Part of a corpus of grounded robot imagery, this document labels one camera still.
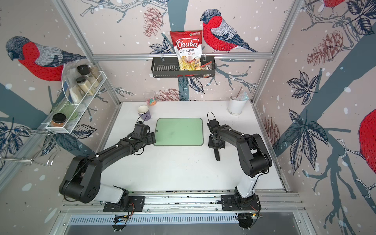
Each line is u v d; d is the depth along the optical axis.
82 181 0.43
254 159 0.48
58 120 0.60
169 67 0.95
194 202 0.75
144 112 1.01
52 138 0.71
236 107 1.06
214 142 0.82
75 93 0.71
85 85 0.76
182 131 1.02
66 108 0.69
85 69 0.81
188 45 0.80
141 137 0.71
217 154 0.90
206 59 0.91
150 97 1.17
